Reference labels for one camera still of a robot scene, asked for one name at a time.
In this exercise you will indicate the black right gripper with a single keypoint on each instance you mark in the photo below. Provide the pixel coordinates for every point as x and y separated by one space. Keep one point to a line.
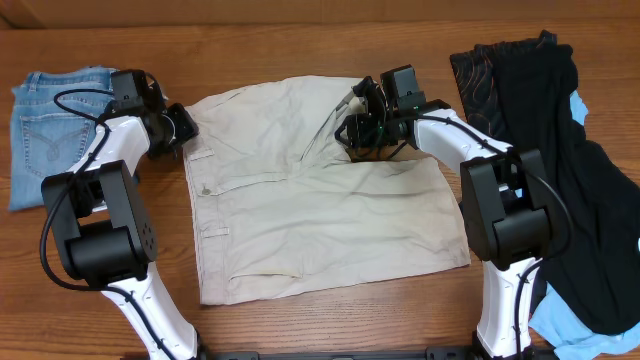
361 142

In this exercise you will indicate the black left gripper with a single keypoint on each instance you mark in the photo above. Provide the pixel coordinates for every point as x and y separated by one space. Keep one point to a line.
188 127

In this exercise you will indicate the beige khaki shorts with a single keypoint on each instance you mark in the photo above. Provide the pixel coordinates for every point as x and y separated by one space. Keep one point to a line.
280 209

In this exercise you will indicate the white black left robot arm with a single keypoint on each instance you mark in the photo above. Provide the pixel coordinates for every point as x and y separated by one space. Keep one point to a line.
98 236

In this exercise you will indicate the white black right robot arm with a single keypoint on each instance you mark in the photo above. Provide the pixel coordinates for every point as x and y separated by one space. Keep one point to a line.
510 212

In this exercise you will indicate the folded blue denim jeans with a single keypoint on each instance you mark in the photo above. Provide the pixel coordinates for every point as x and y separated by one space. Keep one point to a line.
45 139

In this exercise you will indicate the black patterned garment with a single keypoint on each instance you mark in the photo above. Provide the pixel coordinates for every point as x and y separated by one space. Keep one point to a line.
474 76

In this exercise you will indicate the brown cardboard backdrop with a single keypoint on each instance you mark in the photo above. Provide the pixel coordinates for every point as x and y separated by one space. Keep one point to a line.
65 14

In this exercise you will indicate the black and blue garment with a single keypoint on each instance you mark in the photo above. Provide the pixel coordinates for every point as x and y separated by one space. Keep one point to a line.
598 274

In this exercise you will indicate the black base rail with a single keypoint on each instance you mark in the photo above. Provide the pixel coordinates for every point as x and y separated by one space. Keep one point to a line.
350 354

